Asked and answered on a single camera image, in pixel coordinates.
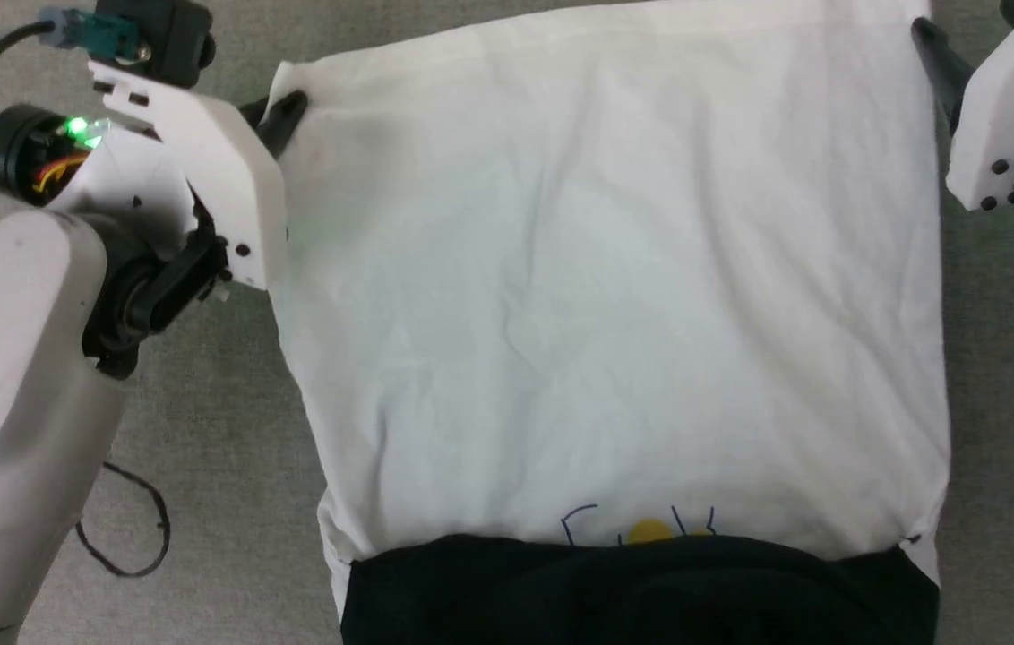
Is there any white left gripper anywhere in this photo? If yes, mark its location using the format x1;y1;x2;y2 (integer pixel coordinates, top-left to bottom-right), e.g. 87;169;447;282
87;60;310;293

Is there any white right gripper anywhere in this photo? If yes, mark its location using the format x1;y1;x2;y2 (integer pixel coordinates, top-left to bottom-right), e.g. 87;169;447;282
910;0;1014;212

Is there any black and white raglan t-shirt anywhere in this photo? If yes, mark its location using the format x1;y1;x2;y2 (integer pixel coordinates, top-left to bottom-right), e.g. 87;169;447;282
269;0;953;645

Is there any grey fabric sofa surface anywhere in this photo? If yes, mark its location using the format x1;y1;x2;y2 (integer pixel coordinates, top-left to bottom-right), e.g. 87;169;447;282
0;0;1014;645

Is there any long looped black thread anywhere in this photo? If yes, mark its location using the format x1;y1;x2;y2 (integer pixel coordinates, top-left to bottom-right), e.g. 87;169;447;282
74;460;173;580

